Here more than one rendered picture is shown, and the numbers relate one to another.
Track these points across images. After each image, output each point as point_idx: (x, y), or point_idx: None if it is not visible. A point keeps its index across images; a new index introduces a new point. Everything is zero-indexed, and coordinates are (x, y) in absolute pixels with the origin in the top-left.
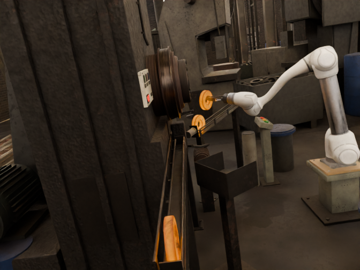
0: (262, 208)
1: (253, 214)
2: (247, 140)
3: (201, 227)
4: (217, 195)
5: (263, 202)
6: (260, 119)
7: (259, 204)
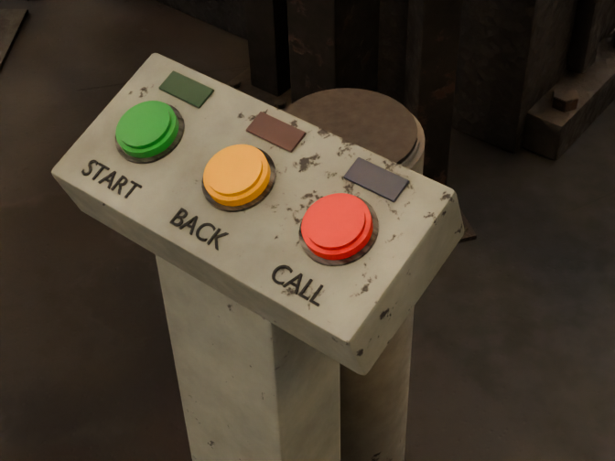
0: (87, 317)
1: (99, 262)
2: None
3: (230, 81)
4: (436, 278)
5: (122, 369)
6: (284, 136)
7: (124, 337)
